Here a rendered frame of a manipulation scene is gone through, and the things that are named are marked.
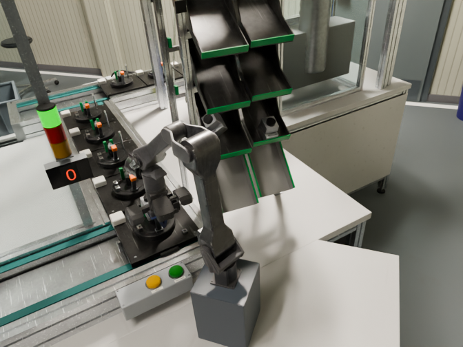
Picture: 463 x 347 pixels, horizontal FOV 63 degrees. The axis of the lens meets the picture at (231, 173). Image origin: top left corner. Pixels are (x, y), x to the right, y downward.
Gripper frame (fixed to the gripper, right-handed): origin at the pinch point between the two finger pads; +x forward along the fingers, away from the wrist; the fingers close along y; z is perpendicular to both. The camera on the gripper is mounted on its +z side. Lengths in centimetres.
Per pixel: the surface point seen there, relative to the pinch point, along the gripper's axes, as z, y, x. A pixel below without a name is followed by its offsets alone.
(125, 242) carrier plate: -10.1, -10.9, 12.5
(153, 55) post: -119, 43, -9
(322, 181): -11, 73, 24
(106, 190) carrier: -41.5, -8.6, 12.3
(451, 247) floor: 2, 175, 110
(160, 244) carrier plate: -2.9, -1.5, 12.5
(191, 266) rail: 5.8, 4.3, 18.0
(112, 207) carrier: -29.9, -9.4, 12.4
